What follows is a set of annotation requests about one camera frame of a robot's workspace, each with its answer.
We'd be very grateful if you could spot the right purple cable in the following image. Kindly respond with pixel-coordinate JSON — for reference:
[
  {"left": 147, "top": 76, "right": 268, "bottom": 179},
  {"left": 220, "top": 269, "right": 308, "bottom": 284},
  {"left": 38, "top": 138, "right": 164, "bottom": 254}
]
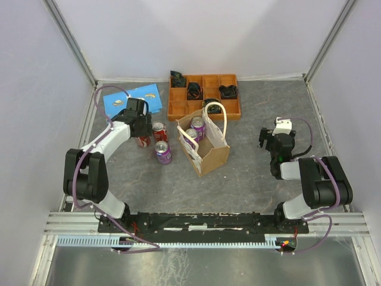
[{"left": 279, "top": 116, "right": 342, "bottom": 256}]

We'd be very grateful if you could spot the blue slotted cable duct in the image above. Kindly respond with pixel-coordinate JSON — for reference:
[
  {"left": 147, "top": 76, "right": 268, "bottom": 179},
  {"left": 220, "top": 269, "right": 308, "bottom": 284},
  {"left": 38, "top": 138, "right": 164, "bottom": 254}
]
[{"left": 57, "top": 235, "right": 280, "bottom": 250}]

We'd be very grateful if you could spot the orange wooden divided tray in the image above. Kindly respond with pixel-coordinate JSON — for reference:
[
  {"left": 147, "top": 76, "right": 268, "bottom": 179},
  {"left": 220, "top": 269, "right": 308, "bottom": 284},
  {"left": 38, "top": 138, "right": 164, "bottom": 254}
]
[{"left": 167, "top": 74, "right": 241, "bottom": 121}]

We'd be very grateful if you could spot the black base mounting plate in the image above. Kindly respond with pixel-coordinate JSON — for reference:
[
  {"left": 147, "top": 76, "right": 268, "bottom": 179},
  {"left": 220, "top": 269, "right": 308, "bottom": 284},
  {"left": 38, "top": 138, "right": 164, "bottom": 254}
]
[{"left": 116, "top": 212, "right": 309, "bottom": 244}]

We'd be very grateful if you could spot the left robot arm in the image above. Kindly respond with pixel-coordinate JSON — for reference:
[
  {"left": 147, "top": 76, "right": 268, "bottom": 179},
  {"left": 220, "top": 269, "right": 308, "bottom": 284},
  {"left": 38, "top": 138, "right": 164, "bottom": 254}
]
[{"left": 63, "top": 98, "right": 152, "bottom": 232}]

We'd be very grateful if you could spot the red cola can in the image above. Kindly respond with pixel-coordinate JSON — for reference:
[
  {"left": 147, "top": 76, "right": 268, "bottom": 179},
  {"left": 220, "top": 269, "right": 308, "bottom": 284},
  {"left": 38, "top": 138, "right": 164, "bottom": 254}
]
[
  {"left": 135, "top": 136, "right": 151, "bottom": 148},
  {"left": 152, "top": 121, "right": 168, "bottom": 142}
]

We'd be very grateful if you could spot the purple can back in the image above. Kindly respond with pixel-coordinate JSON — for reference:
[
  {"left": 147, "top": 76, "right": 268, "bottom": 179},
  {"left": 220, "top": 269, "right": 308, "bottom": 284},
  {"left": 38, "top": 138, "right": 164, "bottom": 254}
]
[{"left": 190, "top": 116, "right": 206, "bottom": 140}]

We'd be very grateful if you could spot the blue printed folded cloth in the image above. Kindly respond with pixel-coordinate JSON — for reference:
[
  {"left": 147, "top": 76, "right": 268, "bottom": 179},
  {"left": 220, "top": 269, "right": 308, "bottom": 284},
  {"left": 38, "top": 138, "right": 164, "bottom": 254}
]
[{"left": 103, "top": 84, "right": 163, "bottom": 118}]

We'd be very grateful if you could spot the right aluminium corner post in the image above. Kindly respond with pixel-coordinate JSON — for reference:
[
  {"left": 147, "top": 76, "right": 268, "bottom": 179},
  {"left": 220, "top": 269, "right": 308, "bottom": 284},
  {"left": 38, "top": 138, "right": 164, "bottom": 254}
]
[{"left": 304, "top": 0, "right": 358, "bottom": 85}]

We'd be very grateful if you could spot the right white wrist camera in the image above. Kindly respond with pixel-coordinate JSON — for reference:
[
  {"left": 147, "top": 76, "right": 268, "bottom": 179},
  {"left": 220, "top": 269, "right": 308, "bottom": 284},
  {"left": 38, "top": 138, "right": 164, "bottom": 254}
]
[{"left": 272, "top": 117, "right": 292, "bottom": 136}]

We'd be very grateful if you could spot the aluminium corner post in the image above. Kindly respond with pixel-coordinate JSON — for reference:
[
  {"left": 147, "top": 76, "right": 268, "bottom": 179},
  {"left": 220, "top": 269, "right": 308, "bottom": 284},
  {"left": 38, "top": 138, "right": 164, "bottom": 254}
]
[
  {"left": 42, "top": 0, "right": 98, "bottom": 86},
  {"left": 304, "top": 0, "right": 358, "bottom": 85}
]

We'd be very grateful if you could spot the purple can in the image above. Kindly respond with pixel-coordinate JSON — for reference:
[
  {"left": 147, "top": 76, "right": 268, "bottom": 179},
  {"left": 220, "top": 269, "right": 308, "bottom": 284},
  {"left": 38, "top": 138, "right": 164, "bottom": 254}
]
[
  {"left": 190, "top": 116, "right": 206, "bottom": 140},
  {"left": 185, "top": 128, "right": 199, "bottom": 142},
  {"left": 155, "top": 141, "right": 172, "bottom": 164}
]

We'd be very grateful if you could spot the left aluminium corner post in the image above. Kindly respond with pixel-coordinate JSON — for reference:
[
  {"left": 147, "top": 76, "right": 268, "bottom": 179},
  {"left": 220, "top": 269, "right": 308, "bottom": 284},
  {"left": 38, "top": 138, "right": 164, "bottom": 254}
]
[{"left": 42, "top": 0, "right": 98, "bottom": 86}]

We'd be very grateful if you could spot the brown canvas bag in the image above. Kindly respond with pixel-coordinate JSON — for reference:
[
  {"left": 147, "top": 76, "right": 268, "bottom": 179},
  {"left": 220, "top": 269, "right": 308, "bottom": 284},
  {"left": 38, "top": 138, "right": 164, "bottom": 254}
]
[{"left": 177, "top": 101, "right": 230, "bottom": 176}]

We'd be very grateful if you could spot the aluminium frame rail front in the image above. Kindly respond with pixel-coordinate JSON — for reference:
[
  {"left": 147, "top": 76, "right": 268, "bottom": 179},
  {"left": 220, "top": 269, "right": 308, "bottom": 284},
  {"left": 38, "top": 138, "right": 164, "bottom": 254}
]
[{"left": 43, "top": 212, "right": 370, "bottom": 237}]

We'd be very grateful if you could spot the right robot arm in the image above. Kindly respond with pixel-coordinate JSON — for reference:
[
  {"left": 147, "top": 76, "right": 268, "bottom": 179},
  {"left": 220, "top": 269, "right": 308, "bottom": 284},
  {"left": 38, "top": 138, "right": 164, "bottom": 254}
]
[{"left": 258, "top": 128, "right": 353, "bottom": 233}]

